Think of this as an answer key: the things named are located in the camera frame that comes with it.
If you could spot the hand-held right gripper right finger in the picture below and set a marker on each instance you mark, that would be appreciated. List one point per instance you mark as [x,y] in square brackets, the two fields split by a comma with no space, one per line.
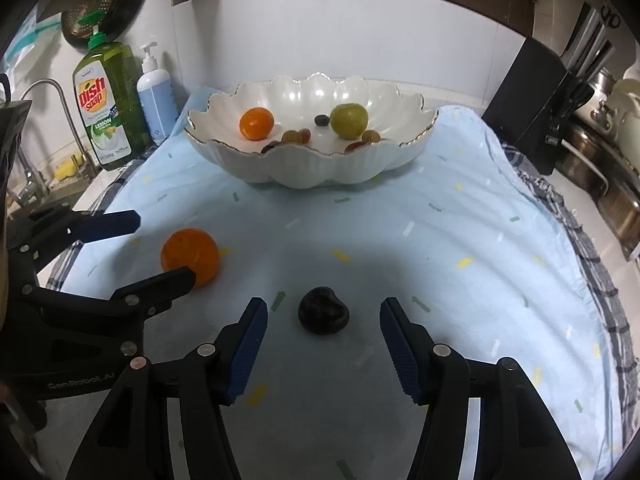
[400,350]

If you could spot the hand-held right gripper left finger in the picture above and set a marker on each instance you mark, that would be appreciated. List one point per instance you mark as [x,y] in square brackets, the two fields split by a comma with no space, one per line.
[247,350]

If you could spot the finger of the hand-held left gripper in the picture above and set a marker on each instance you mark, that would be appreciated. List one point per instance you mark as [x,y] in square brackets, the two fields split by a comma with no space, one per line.
[107,225]
[155,282]

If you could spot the large orange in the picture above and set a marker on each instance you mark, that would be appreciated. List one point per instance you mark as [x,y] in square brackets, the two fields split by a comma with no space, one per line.
[190,252]

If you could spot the small mandarin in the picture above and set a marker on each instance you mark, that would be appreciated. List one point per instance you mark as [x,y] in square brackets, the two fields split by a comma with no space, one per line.
[256,123]

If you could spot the white scalloped bowl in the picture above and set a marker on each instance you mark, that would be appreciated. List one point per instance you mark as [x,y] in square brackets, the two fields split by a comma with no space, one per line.
[310,165]

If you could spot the green-brown grape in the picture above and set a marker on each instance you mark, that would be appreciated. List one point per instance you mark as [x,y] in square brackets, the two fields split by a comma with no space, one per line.
[290,136]
[371,136]

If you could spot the red grape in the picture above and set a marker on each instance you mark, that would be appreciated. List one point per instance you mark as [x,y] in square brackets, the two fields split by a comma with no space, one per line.
[355,147]
[304,135]

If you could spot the green plum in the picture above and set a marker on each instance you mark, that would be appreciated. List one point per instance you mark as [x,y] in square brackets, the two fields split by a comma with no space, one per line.
[349,120]

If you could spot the yellow sponge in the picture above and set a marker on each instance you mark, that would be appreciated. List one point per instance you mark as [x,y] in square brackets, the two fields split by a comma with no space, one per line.
[67,167]

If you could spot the light blue towel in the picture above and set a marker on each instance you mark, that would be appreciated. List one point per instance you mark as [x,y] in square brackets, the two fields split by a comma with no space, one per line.
[400,240]

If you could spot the green dish soap bottle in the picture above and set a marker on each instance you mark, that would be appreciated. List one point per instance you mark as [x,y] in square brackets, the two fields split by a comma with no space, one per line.
[107,110]

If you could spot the blue pump bottle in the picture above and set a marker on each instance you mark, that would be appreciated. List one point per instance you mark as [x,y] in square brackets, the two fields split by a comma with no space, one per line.
[157,105]

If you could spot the slim steel faucet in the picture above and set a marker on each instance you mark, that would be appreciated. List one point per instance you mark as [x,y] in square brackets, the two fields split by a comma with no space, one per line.
[65,100]

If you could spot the dark grape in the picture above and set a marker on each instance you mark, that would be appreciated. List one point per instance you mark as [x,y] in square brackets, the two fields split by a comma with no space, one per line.
[270,147]

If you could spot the hanging plastic package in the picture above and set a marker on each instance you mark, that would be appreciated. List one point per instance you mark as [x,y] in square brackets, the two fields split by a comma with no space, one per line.
[35,35]

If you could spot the dark round strainer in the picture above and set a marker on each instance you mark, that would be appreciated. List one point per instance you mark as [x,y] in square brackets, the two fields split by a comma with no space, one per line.
[80,20]

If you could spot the checked grey cloth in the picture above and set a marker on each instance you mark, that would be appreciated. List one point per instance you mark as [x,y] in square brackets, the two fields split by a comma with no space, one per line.
[615,320]

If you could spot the dark blueberry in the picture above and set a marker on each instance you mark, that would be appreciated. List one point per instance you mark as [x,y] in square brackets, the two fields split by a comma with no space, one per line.
[321,120]

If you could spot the steel tray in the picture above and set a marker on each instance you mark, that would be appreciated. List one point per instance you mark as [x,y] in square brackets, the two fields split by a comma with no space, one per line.
[622,220]

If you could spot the steel pot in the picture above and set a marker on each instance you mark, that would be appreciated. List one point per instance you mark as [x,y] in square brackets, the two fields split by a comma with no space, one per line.
[582,160]

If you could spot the black knife block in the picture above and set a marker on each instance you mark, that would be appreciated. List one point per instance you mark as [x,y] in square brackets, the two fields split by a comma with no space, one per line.
[530,105]

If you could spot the white ceramic jar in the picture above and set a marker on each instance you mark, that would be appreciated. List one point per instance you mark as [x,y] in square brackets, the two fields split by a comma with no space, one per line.
[605,112]

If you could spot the white kettle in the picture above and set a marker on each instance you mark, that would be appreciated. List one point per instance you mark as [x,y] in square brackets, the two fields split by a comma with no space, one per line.
[629,110]

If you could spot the steel lidded container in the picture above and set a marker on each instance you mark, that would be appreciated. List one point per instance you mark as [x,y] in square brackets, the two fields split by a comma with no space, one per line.
[609,82]

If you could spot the black scissors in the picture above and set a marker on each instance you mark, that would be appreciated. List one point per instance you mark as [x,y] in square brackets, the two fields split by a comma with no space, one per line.
[611,16]

